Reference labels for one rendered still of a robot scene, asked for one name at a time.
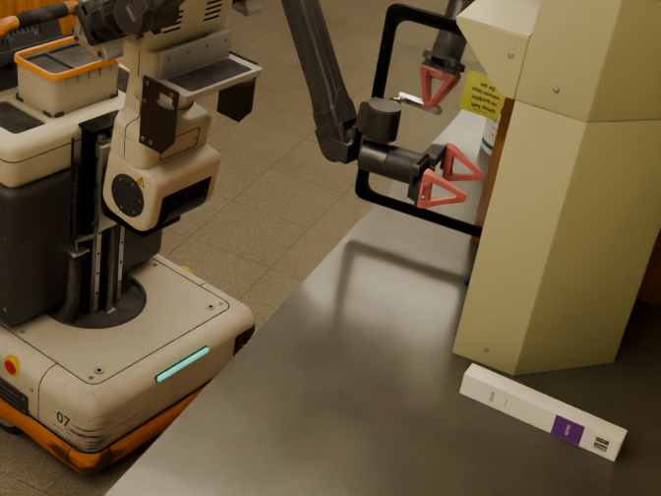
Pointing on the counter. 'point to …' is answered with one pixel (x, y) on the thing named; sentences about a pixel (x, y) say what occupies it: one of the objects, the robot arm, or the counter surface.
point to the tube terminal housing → (571, 193)
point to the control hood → (500, 38)
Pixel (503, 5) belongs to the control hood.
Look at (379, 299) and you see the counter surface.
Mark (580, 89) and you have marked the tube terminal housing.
